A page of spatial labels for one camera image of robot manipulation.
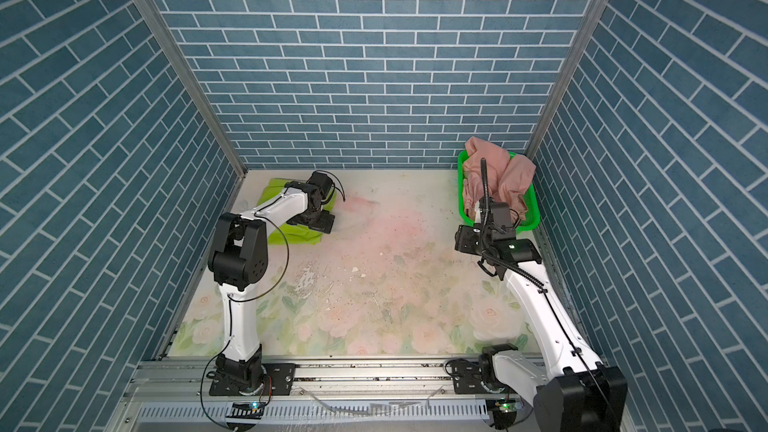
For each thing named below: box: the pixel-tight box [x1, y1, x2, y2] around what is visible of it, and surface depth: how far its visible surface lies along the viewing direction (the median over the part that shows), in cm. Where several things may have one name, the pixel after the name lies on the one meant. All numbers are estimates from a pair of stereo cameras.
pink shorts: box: [462, 136, 537, 221], surface depth 113 cm
